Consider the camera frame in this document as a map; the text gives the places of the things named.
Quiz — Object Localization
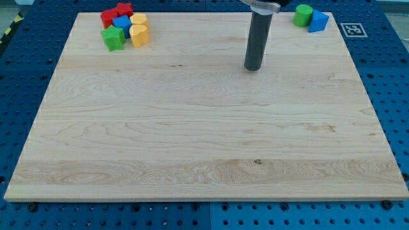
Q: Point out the red star block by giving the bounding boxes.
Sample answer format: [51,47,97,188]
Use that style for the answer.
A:
[114,3,134,17]

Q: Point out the black bolt right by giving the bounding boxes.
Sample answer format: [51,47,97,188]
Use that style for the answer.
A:
[381,200,393,210]

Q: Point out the green star block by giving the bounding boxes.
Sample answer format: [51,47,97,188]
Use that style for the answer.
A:
[101,25,126,52]

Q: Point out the blue triangle block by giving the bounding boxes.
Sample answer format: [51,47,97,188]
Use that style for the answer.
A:
[308,10,329,33]

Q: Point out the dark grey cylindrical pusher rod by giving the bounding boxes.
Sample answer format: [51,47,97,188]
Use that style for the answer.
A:
[244,11,272,71]

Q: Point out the yellow heart block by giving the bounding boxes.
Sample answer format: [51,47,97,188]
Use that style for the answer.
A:
[129,24,150,48]

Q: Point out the black bolt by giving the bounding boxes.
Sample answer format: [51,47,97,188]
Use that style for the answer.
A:
[26,203,38,212]
[381,200,393,210]

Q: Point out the blue cube block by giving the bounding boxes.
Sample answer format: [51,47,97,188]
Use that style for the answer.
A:
[112,15,132,39]

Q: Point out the yellow cylinder block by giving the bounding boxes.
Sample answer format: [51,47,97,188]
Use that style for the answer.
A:
[130,13,150,29]

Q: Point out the wooden board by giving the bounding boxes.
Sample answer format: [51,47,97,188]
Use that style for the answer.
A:
[4,12,408,203]

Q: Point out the black bolt left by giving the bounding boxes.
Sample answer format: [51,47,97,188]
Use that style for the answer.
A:
[26,203,38,212]

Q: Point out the silver clamp rod mount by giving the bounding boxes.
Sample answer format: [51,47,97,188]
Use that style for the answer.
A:
[239,0,290,14]

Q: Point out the green cylinder block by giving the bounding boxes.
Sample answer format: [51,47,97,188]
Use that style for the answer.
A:
[293,4,313,27]

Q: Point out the white fiducial marker tag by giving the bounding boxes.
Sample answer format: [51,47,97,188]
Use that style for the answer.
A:
[341,22,367,38]

